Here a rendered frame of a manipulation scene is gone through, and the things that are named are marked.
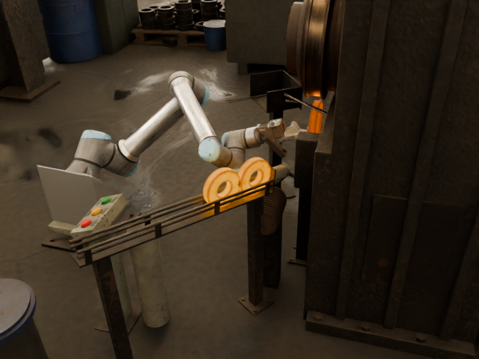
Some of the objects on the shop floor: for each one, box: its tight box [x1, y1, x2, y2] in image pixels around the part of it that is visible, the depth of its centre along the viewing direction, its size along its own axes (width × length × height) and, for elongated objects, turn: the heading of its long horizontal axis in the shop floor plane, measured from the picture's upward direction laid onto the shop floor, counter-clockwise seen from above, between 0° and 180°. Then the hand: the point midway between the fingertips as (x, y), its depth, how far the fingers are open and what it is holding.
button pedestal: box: [70, 194, 142, 335], centre depth 205 cm, size 16×24×62 cm, turn 166°
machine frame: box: [303, 0, 479, 359], centre depth 199 cm, size 73×108×176 cm
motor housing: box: [261, 187, 287, 289], centre depth 221 cm, size 13×22×54 cm, turn 166°
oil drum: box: [37, 0, 103, 63], centre depth 505 cm, size 59×59×89 cm
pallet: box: [130, 0, 225, 47], centre depth 565 cm, size 120×81×44 cm
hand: (304, 132), depth 207 cm, fingers closed
